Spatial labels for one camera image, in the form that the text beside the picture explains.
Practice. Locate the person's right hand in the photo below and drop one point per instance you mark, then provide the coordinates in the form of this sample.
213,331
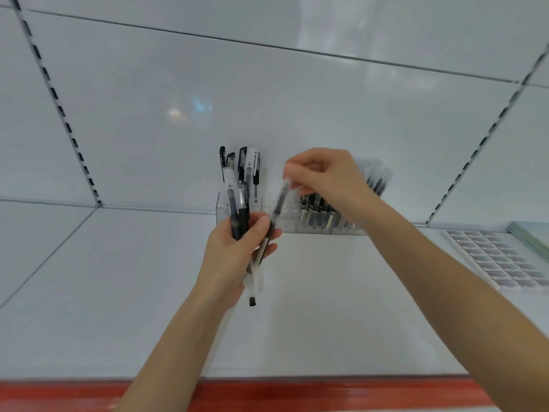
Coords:
339,180

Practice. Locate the person's left hand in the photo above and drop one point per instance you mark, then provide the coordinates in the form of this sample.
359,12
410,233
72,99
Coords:
223,261

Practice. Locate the person's right thumb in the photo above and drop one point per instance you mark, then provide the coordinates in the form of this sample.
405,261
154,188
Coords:
296,178

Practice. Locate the person's left thumb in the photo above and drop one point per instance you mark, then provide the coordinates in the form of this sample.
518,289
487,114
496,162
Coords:
262,229

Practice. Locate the clear gel pen black grip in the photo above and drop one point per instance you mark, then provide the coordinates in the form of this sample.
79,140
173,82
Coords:
243,210
231,201

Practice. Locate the clear gel pen black ink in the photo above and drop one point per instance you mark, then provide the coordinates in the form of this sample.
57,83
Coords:
278,205

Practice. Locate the clear gel pen black tip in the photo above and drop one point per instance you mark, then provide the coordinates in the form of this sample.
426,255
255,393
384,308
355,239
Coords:
252,291

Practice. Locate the person's left forearm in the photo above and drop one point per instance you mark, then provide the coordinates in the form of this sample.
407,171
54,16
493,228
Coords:
171,360

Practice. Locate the person's right forearm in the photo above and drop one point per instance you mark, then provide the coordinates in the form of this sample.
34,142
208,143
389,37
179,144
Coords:
450,304

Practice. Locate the black capped gel pen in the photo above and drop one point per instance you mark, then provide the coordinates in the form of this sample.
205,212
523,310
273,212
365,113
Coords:
254,167
242,162
222,160
231,160

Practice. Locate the clear acrylic pen holder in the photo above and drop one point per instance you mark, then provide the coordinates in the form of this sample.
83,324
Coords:
221,208

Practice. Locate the clear acrylic display tray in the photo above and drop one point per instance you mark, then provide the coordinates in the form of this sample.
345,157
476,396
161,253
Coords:
317,225

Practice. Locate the row of packaged black pens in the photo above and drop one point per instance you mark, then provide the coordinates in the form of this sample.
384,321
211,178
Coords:
377,178

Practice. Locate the red shelf edge strip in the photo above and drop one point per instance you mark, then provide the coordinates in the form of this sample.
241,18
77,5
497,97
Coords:
300,394

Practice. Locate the slotted metal shelf upright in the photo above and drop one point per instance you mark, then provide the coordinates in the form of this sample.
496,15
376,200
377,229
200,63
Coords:
53,94
484,137

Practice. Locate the sheet of grey erasers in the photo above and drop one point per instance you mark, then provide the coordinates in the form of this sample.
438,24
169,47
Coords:
497,259

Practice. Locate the stack of green notebooks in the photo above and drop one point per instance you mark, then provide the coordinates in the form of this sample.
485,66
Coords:
534,235

